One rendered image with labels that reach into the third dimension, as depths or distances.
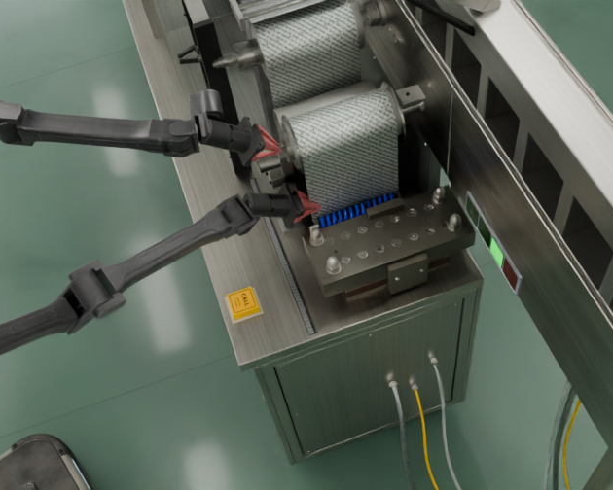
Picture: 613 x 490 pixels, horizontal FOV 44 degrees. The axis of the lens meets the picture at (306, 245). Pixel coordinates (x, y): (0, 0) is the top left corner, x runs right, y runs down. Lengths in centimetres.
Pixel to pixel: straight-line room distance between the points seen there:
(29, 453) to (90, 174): 142
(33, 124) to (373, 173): 79
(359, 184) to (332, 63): 30
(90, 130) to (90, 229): 176
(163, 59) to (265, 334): 111
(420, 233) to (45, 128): 91
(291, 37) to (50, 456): 159
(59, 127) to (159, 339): 148
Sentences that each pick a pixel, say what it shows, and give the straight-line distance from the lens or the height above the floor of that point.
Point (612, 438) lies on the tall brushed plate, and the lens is 155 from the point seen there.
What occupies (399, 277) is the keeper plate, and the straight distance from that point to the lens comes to 190.
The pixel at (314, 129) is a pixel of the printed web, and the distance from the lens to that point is 177.
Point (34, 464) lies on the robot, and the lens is 275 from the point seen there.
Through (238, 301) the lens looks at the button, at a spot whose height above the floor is 92.
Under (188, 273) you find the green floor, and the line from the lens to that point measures 318.
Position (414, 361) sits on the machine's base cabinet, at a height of 55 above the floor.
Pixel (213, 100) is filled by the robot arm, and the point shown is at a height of 142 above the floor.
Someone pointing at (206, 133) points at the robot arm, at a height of 140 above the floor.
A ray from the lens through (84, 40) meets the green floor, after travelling 435.
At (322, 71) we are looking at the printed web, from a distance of 195.
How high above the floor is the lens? 260
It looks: 55 degrees down
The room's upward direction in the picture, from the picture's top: 11 degrees counter-clockwise
